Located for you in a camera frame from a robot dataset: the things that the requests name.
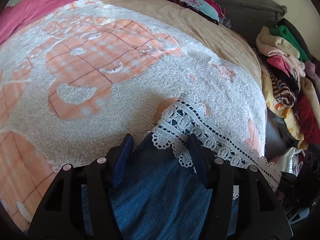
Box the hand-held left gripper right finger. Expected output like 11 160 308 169
187 134 293 240

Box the beige bedsheet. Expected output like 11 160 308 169
102 0 263 90

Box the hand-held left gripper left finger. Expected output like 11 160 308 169
27 133 134 240

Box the white orange fleece blanket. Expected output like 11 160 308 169
0 0 267 233

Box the grey headboard cushion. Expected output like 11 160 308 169
180 0 288 34

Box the blue denim pants lace trim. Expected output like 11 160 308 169
81 94 282 240

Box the pink duvet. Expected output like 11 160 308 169
0 0 163 44

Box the pile of mixed clothes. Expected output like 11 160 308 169
255 17 320 176

